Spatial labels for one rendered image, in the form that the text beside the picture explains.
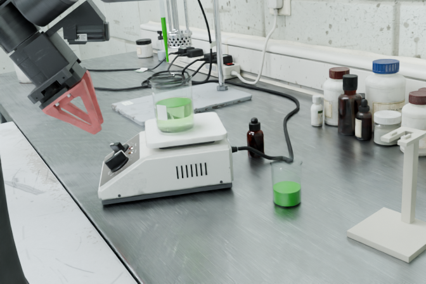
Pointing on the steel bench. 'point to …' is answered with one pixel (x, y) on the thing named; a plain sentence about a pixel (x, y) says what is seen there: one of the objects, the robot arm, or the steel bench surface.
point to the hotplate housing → (172, 172)
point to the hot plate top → (206, 130)
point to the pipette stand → (378, 223)
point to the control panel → (125, 163)
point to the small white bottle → (316, 111)
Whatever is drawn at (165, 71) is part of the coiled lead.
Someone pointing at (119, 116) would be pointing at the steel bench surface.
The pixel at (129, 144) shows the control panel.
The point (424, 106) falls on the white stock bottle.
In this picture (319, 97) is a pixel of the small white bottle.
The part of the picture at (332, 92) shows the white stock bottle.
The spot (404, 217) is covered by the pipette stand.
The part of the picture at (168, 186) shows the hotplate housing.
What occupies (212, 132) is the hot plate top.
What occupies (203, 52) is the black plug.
